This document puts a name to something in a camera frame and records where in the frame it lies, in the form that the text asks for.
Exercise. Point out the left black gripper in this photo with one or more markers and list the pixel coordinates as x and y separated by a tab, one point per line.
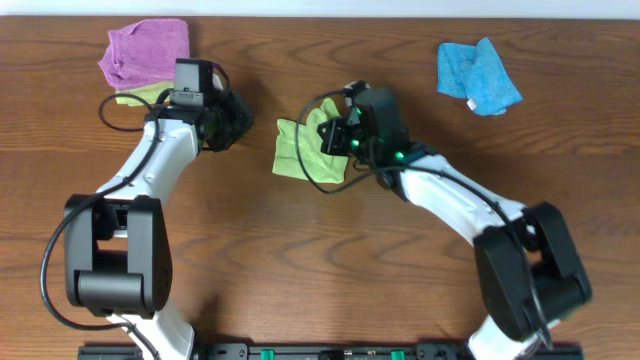
236	120

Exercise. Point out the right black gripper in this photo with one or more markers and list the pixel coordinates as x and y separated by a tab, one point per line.
331	142

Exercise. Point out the green microfiber cloth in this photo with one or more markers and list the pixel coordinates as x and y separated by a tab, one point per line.
321	167

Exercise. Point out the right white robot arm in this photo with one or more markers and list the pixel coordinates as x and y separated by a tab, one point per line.
530	274

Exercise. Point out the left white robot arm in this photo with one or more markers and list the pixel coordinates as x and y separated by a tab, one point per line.
117	255

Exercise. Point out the light green folded cloth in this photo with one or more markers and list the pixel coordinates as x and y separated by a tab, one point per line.
149	93

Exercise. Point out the purple folded cloth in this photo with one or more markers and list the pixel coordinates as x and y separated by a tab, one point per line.
144	53

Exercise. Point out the blue crumpled cloth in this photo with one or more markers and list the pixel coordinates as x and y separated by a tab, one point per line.
476	74

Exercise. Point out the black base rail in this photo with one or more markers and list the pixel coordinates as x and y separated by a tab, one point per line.
241	351

